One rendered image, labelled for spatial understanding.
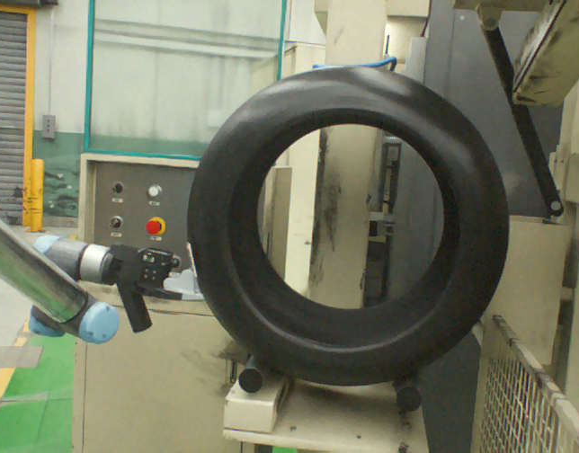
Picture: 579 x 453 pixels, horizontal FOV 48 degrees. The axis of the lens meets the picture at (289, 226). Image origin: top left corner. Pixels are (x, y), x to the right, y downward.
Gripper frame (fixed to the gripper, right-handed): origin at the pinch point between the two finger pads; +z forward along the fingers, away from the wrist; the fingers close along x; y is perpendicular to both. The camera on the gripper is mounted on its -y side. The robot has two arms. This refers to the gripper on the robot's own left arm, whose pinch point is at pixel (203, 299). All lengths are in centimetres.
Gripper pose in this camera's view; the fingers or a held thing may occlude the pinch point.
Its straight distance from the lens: 129.3
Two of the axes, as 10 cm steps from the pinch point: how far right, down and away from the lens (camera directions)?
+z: 9.7, 2.1, -1.2
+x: 1.4, -1.0, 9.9
